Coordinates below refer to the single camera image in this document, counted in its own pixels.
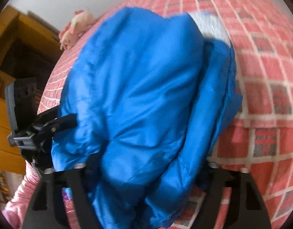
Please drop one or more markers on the wooden cabinet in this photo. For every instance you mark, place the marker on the wooden cabinet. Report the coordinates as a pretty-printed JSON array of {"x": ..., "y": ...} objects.
[{"x": 10, "y": 158}]

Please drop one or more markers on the blue puffer jacket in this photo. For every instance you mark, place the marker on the blue puffer jacket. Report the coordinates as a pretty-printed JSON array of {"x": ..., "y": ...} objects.
[{"x": 151, "y": 95}]

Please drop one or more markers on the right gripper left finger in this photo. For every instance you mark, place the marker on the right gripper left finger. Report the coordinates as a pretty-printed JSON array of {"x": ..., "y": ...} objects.
[{"x": 46, "y": 208}]

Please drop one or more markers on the wooden door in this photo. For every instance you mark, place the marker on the wooden door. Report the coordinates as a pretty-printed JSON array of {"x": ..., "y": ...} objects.
[{"x": 27, "y": 48}]

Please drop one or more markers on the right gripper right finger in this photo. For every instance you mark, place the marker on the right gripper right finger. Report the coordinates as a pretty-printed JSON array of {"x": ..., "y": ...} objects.
[{"x": 246, "y": 206}]

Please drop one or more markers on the red plaid bed cover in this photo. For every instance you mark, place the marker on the red plaid bed cover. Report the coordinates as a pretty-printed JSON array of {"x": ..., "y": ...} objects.
[{"x": 260, "y": 137}]

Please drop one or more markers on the pink plush unicorn toy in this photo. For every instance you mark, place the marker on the pink plush unicorn toy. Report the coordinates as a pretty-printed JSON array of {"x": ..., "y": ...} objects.
[{"x": 75, "y": 28}]

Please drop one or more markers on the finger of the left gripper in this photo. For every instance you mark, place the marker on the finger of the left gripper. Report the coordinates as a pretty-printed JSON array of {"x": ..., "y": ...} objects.
[
  {"x": 47, "y": 116},
  {"x": 59, "y": 124}
]

